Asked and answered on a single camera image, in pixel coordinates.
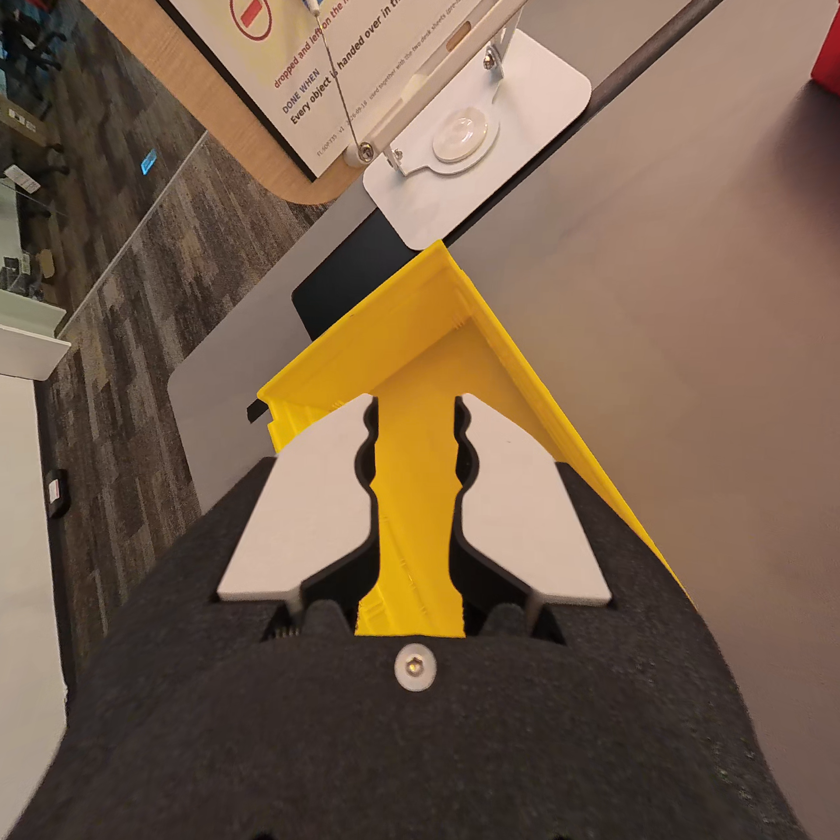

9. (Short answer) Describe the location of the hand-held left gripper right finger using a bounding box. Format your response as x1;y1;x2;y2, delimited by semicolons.
449;392;613;608

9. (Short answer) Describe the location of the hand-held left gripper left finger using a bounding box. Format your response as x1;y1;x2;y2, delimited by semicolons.
215;392;382;605

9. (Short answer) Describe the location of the yellow plastic bin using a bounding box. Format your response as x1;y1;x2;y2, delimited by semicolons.
257;239;697;639

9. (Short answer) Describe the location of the red plastic bin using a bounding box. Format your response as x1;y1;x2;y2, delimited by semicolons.
810;0;840;94

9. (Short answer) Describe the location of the white metal stand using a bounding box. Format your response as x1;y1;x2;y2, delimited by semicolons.
344;0;593;252

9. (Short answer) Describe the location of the instruction sheet on wooden board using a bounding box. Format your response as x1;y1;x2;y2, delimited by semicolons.
82;0;368;206

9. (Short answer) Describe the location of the black desk cable cover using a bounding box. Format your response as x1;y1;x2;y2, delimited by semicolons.
290;210;411;342

